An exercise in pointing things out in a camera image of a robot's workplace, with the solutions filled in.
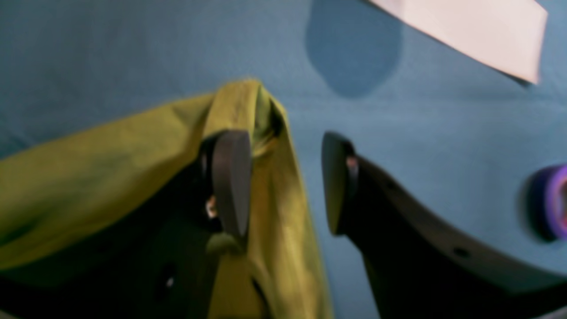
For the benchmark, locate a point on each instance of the white paper card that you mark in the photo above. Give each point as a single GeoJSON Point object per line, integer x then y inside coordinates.
{"type": "Point", "coordinates": [506, 35]}

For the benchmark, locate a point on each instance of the blue table cloth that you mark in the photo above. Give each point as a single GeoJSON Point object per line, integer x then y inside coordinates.
{"type": "Point", "coordinates": [464, 138]}

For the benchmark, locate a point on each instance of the purple tape roll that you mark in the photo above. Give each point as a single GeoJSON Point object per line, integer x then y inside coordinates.
{"type": "Point", "coordinates": [546, 202]}

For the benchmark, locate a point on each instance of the olive green t-shirt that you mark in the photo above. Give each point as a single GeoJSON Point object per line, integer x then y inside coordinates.
{"type": "Point", "coordinates": [63, 191]}

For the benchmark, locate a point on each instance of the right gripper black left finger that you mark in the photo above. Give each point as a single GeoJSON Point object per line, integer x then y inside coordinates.
{"type": "Point", "coordinates": [153, 263]}

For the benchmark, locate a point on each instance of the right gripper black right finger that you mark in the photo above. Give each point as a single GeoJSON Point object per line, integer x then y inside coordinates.
{"type": "Point", "coordinates": [418, 265]}

